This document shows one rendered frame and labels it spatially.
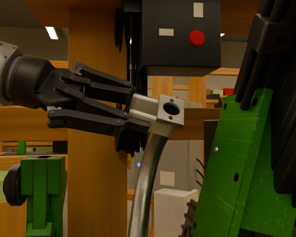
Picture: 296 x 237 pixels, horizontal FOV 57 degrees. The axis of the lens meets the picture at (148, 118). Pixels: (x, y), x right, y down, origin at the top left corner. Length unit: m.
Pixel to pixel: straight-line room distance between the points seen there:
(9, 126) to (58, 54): 9.93
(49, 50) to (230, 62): 7.09
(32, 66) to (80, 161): 0.32
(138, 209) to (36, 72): 0.25
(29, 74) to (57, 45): 10.38
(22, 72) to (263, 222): 0.35
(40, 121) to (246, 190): 0.58
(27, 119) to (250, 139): 0.60
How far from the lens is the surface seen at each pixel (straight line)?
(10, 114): 0.80
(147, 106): 0.43
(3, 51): 0.42
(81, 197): 0.69
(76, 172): 0.68
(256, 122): 0.32
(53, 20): 0.80
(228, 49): 12.07
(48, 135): 0.77
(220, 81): 11.66
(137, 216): 0.44
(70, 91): 0.40
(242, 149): 0.33
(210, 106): 8.05
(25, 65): 0.41
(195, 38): 0.60
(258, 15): 0.32
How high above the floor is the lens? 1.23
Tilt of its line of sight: 1 degrees up
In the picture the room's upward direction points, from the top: straight up
